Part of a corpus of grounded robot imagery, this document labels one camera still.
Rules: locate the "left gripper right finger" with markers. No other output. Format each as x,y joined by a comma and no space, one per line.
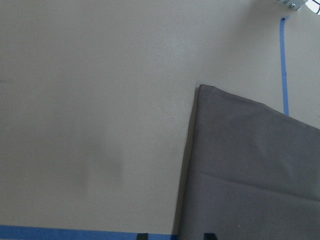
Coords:
209,236

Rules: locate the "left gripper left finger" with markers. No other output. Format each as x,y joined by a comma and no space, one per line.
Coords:
142,236

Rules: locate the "dark brown t-shirt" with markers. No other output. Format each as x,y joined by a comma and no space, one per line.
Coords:
253,173

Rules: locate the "aluminium frame post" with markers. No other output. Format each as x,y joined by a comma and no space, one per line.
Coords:
292,5

